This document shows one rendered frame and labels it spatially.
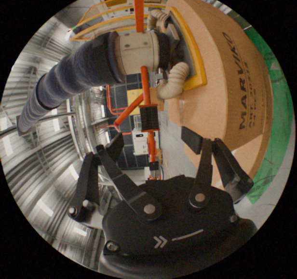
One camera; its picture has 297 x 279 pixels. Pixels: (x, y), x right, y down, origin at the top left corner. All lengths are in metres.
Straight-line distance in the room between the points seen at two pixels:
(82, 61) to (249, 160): 0.83
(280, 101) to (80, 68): 1.28
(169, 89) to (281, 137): 1.06
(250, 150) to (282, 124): 0.60
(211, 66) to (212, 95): 0.06
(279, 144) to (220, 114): 0.98
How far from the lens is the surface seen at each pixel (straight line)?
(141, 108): 0.25
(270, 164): 1.16
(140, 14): 0.28
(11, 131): 1.88
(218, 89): 0.18
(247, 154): 0.61
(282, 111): 1.08
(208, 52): 0.22
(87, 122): 6.07
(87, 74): 0.31
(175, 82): 0.20
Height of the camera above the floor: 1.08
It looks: level
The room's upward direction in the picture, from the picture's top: 96 degrees counter-clockwise
